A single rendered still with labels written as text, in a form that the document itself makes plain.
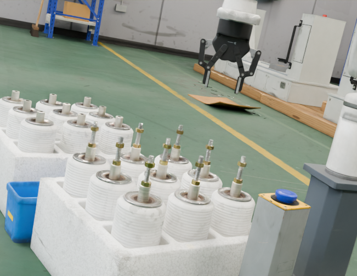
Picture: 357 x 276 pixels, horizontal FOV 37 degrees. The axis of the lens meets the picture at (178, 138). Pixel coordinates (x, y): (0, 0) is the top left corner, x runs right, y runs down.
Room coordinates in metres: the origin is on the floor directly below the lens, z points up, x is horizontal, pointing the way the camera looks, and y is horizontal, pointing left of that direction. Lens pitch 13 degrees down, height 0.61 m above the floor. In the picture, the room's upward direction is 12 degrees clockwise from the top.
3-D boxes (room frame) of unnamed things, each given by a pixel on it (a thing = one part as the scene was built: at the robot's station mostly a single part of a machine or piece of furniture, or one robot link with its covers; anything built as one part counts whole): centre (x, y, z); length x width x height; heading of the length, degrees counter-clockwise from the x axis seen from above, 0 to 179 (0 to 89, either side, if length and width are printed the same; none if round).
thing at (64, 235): (1.12, 0.02, 0.09); 0.39 x 0.39 x 0.18; 38
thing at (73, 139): (1.44, 0.28, 0.16); 0.10 x 0.10 x 0.18
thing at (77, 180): (1.14, 0.19, 0.16); 0.10 x 0.10 x 0.18
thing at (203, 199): (1.02, -0.05, 0.25); 0.08 x 0.08 x 0.01
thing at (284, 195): (0.93, -0.22, 0.32); 0.04 x 0.04 x 0.02
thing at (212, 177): (1.19, -0.08, 0.25); 0.08 x 0.08 x 0.01
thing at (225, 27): (1.19, -0.07, 0.57); 0.08 x 0.08 x 0.09
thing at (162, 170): (1.12, 0.02, 0.26); 0.02 x 0.02 x 0.03
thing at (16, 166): (1.54, 0.34, 0.09); 0.39 x 0.39 x 0.18; 35
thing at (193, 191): (1.02, -0.05, 0.26); 0.02 x 0.02 x 0.03
